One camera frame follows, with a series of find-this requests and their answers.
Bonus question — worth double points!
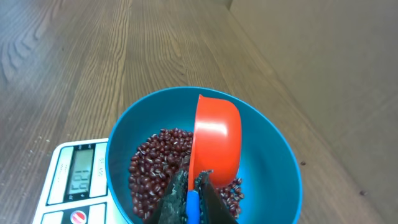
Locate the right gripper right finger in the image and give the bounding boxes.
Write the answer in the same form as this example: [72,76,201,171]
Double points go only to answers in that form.
[195,170,238,224]

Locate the white digital kitchen scale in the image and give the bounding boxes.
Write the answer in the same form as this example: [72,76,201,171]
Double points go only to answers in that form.
[32,138,126,224]

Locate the orange measuring scoop blue handle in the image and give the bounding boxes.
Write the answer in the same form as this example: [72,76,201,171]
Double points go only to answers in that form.
[186,95,242,224]

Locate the red beans in bowl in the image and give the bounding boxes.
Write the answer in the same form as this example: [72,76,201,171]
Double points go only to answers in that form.
[128,128,244,223]

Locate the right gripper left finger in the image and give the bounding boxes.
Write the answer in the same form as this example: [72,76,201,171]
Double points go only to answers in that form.
[145,170,188,224]

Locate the blue plastic bowl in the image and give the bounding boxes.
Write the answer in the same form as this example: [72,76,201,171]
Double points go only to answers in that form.
[105,86,303,223]

